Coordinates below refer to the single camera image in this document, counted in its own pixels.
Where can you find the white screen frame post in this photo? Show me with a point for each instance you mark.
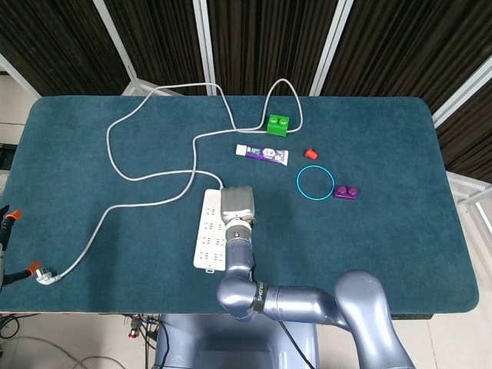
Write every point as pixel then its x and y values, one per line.
pixel 17 75
pixel 461 94
pixel 203 46
pixel 331 46
pixel 115 42

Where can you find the dark pleated screen panel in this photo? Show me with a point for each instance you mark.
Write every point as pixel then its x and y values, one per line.
pixel 161 38
pixel 269 38
pixel 403 42
pixel 50 38

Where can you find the purple white toothpaste tube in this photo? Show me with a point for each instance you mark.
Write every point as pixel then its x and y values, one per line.
pixel 265 154

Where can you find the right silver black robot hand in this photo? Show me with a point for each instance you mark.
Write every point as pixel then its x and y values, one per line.
pixel 237 201

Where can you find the green building block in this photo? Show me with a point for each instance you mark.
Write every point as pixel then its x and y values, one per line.
pixel 277 128

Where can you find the teal table mat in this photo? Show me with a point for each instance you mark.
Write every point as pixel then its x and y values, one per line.
pixel 115 261

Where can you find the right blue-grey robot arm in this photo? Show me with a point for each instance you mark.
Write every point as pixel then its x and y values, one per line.
pixel 300 303

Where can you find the white screen frame foot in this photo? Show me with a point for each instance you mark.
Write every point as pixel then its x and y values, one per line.
pixel 467 188

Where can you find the white power strip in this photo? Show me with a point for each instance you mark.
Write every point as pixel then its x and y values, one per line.
pixel 207 253

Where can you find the blue-grey robot torso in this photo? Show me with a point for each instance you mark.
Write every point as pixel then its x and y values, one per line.
pixel 207 342

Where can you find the small red cap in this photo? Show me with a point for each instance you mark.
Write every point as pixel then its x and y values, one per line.
pixel 310 154

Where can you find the purple building block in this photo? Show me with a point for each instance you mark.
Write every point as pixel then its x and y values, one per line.
pixel 346 193

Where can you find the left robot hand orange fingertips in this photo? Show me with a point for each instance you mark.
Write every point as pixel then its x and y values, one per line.
pixel 2 265

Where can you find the small red floor device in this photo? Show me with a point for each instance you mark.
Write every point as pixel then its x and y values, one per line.
pixel 133 331

